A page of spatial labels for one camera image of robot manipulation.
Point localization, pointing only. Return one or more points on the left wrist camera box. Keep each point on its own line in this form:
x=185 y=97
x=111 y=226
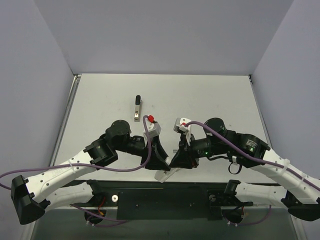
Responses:
x=151 y=128

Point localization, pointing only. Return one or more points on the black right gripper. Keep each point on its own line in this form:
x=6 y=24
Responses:
x=186 y=151

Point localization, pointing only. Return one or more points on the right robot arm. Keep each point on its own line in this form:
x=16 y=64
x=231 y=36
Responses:
x=295 y=191

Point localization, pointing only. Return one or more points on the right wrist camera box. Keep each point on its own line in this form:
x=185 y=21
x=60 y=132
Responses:
x=180 y=126

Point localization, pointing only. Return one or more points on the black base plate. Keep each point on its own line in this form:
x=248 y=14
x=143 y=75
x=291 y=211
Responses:
x=143 y=200

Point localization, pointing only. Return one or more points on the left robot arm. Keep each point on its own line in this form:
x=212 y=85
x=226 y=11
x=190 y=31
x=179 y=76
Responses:
x=33 y=196

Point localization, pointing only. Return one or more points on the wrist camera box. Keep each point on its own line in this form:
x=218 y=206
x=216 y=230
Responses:
x=151 y=128
x=180 y=126

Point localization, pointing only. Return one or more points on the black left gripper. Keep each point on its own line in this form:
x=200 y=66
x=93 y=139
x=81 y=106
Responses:
x=149 y=152

